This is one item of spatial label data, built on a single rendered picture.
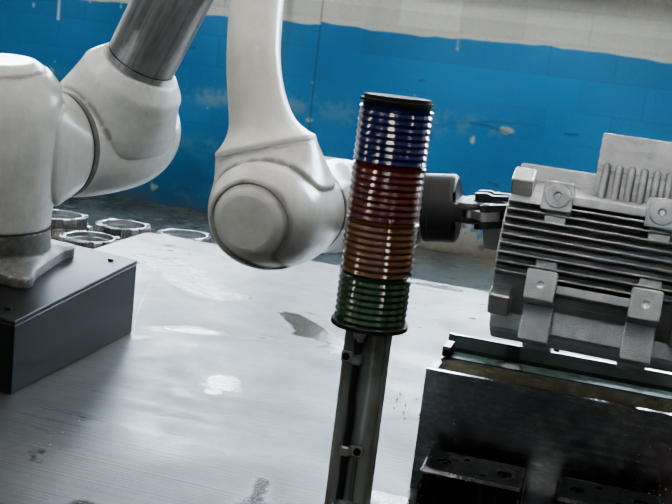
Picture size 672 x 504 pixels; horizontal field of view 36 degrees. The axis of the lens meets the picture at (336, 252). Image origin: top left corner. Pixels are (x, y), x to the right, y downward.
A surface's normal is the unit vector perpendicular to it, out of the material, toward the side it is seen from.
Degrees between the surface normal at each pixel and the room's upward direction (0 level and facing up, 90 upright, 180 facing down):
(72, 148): 88
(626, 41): 90
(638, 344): 70
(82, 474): 0
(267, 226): 96
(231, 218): 96
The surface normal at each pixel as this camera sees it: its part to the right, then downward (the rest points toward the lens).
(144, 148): 0.71, 0.60
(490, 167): -0.27, 0.16
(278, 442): 0.11, -0.97
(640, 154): -0.23, -0.18
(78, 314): 0.96, 0.16
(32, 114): 0.70, 0.02
